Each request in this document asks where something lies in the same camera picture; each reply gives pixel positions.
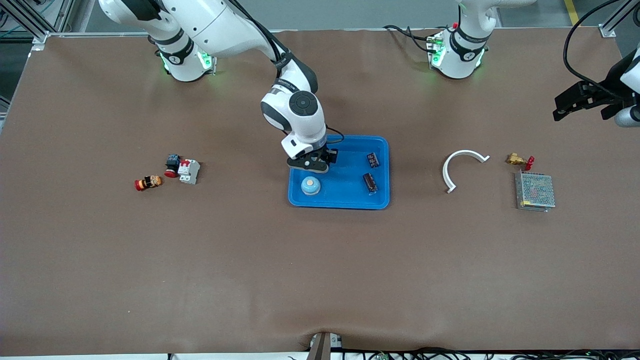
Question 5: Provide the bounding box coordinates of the blue bell with tan button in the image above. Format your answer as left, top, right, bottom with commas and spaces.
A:
300, 176, 322, 197

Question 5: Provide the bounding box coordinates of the blue plastic tray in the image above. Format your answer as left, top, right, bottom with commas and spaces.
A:
287, 133, 390, 210

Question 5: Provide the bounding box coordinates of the metal mesh power supply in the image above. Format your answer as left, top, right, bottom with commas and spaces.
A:
514, 170, 556, 213

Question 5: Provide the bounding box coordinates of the brown table mat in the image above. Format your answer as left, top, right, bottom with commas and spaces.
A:
0, 27, 640, 357

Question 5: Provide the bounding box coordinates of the white and red circuit breaker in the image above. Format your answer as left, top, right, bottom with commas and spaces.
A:
177, 158, 201, 185

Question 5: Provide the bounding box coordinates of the red and orange push button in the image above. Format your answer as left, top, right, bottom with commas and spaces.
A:
134, 175, 164, 192

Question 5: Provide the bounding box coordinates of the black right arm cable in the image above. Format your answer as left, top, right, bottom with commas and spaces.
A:
227, 0, 346, 147

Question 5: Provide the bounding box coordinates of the aluminium frame post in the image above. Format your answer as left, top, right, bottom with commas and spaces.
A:
0, 0, 76, 51
600, 0, 640, 38

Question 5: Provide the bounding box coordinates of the brass valve with red handle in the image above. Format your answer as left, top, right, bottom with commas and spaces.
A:
505, 153, 536, 171

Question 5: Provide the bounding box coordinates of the white half-ring bracket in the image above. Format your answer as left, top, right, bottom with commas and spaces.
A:
442, 149, 491, 194

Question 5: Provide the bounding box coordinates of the black left arm base cable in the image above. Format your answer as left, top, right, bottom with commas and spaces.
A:
382, 24, 436, 53

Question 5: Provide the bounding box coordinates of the brown camera mount post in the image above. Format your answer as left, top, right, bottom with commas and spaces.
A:
306, 331, 343, 360

